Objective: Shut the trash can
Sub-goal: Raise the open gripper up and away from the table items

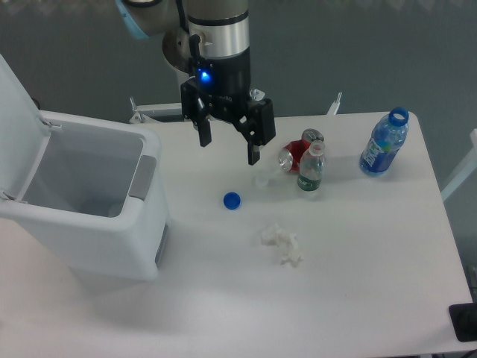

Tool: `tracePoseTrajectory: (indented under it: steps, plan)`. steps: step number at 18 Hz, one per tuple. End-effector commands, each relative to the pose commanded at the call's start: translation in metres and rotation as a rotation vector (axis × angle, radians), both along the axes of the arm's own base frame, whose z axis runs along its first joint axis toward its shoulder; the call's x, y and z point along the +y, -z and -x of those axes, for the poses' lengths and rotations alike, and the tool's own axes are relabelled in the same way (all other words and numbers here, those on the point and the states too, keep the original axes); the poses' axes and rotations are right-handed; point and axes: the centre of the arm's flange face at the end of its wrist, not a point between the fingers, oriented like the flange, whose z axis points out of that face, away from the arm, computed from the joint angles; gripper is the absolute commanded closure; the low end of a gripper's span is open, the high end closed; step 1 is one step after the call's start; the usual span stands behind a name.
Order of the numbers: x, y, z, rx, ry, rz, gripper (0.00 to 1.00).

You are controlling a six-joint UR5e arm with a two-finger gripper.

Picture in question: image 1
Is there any white frame bracket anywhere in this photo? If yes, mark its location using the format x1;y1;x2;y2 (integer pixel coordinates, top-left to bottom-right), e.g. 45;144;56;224
326;92;342;116

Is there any white trash can lid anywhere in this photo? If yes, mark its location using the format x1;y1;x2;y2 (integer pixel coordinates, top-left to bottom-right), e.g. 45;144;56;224
1;58;62;201

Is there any blue drink bottle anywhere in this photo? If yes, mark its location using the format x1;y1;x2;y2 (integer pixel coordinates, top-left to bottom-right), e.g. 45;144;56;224
359;107;409;177

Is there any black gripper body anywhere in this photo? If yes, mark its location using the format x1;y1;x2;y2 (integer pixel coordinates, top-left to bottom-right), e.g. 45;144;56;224
187;48;264;125

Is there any clear bottle green label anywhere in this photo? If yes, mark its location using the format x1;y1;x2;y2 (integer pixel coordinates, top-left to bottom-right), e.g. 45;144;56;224
297;139;326;192

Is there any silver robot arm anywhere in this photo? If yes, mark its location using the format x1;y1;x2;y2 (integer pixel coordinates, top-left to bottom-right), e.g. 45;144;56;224
116;1;276;165

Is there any crumpled white tissue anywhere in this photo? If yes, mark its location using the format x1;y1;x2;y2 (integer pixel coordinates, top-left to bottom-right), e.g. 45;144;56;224
260;224;303;267

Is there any white trash can body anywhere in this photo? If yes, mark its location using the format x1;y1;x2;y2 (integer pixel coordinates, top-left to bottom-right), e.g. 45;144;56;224
1;111;171;280

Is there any white post right edge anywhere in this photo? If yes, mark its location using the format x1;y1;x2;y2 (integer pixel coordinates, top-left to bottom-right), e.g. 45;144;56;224
440;129;476;202

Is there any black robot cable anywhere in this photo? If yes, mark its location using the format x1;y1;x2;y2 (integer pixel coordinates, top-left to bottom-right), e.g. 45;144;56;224
174;0;189;37

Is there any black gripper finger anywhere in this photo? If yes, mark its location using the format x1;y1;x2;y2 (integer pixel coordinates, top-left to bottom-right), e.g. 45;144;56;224
181;82;212;147
232;98;276;166

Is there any blue bottle cap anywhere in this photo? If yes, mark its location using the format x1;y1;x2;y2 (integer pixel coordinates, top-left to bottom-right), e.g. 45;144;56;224
223;192;241;210

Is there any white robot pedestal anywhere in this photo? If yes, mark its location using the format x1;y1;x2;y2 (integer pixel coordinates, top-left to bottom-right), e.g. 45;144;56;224
162;27;191;98

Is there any black device at edge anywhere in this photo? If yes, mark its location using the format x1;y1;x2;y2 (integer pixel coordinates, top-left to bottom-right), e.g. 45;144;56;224
449;303;476;342

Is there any crushed red soda can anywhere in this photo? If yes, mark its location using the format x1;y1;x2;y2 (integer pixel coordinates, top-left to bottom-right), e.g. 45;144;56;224
278;128;324;172

